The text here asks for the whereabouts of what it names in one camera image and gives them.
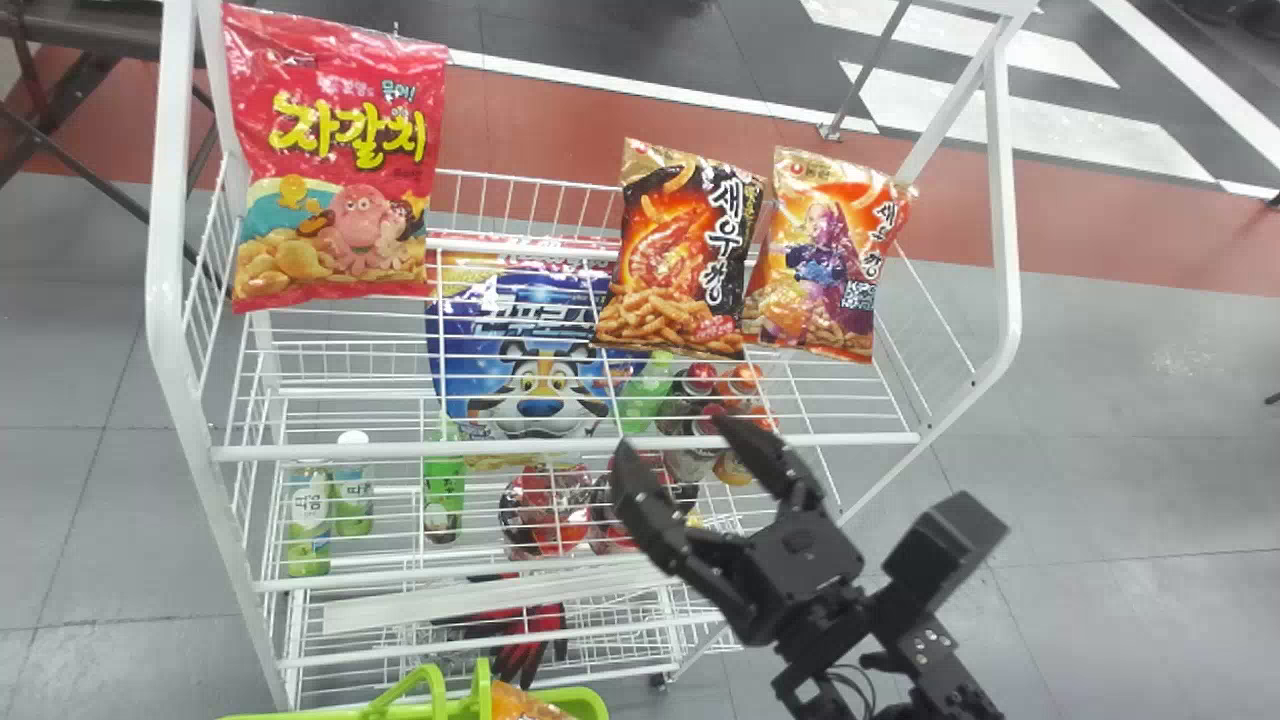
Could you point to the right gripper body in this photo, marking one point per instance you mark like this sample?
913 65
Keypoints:
795 570

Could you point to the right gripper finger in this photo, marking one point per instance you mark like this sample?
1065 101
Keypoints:
660 520
775 460

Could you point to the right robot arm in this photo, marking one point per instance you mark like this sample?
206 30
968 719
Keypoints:
940 680

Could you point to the green basket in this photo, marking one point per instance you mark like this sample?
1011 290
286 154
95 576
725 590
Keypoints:
560 703

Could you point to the small red snack packet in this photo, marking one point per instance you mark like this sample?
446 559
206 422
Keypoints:
545 510
612 535

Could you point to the green bottle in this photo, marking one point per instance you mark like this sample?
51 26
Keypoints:
443 495
353 495
308 520
643 395

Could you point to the blue cereal bag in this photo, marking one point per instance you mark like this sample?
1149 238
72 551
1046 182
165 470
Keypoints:
530 340

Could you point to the black snack packet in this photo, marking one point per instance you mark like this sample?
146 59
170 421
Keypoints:
680 250

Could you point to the small orange snack packet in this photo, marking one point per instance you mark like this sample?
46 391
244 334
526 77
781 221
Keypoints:
520 706

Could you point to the dark side table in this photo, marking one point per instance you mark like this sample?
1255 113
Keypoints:
60 95

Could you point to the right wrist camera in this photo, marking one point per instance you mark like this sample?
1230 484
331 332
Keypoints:
945 545

